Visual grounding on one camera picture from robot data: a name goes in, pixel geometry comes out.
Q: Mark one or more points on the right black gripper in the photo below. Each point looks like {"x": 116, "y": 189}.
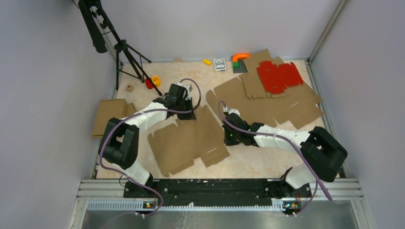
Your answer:
{"x": 228, "y": 141}

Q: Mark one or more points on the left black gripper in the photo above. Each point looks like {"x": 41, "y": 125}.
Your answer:
{"x": 186, "y": 116}

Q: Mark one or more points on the brown cardboard box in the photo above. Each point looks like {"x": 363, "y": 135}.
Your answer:
{"x": 107, "y": 109}
{"x": 176, "y": 146}

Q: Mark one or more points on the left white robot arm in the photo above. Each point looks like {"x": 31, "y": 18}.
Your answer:
{"x": 120, "y": 142}

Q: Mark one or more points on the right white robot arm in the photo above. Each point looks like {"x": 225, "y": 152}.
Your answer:
{"x": 321, "y": 154}

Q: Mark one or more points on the playing card deck box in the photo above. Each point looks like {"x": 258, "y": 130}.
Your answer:
{"x": 219, "y": 64}

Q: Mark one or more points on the folded brown cardboard box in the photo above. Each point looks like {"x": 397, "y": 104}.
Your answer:
{"x": 107, "y": 109}

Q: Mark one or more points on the yellow round toy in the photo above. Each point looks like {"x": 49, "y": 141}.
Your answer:
{"x": 156, "y": 80}

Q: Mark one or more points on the large brown cardboard sheet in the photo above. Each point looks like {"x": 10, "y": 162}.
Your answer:
{"x": 297, "y": 111}

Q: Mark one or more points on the small wooden cube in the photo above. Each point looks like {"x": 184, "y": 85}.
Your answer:
{"x": 129, "y": 88}

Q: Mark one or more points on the yellow small block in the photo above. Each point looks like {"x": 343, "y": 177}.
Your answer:
{"x": 207, "y": 62}

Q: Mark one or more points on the small brown cardboard blank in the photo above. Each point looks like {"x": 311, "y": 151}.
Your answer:
{"x": 254, "y": 88}

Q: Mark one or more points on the red flat cardboard blank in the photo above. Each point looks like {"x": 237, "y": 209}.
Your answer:
{"x": 277, "y": 78}

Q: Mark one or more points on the orange horseshoe toy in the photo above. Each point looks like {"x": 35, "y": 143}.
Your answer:
{"x": 236, "y": 57}

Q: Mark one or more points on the grey lego base plate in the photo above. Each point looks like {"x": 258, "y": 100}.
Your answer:
{"x": 242, "y": 67}

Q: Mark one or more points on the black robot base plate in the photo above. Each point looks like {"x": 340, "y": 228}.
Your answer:
{"x": 258, "y": 192}

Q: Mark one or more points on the black camera tripod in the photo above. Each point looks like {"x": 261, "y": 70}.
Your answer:
{"x": 106, "y": 39}

